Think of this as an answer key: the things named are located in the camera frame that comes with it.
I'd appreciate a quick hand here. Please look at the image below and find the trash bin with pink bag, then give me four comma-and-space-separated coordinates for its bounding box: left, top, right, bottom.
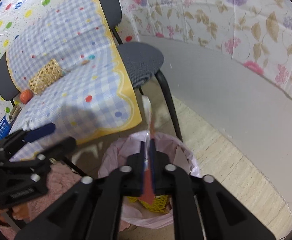
98, 130, 201, 230

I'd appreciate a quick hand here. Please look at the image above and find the yellow mesh net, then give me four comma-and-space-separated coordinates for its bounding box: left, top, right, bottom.
127, 194, 172, 214

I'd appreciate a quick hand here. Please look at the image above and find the woven straw basket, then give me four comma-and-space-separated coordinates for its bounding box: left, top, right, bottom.
28, 59, 62, 95

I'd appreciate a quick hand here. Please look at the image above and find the floral plastic sheet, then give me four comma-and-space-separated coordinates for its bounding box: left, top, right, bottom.
121, 0, 292, 108

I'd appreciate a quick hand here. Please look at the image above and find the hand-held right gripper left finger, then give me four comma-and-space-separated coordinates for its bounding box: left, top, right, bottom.
15, 141, 146, 240

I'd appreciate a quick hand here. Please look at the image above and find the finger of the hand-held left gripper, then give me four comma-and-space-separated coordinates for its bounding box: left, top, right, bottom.
0, 123, 57, 156
0, 137, 77, 167

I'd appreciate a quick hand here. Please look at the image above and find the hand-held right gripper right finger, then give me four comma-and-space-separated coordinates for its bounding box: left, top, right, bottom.
149, 139, 277, 240

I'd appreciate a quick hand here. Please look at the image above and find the person's left hand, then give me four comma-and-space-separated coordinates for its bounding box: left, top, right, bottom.
0, 201, 28, 222

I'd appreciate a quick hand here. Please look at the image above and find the grey chair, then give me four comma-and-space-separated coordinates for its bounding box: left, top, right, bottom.
0, 0, 184, 178

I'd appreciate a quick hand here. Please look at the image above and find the orange cloth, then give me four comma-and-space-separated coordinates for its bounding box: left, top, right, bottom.
140, 120, 159, 205

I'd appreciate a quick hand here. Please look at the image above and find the red apple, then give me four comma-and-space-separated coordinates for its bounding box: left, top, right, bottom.
20, 90, 33, 104

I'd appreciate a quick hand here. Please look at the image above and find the blue checkered tablecloth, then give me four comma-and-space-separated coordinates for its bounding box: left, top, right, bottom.
6, 0, 143, 162

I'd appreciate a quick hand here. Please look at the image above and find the pink fluffy rug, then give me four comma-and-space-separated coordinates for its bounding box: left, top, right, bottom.
0, 155, 86, 240

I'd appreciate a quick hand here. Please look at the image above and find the blue plastic basket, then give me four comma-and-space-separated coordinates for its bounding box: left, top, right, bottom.
0, 116, 10, 145

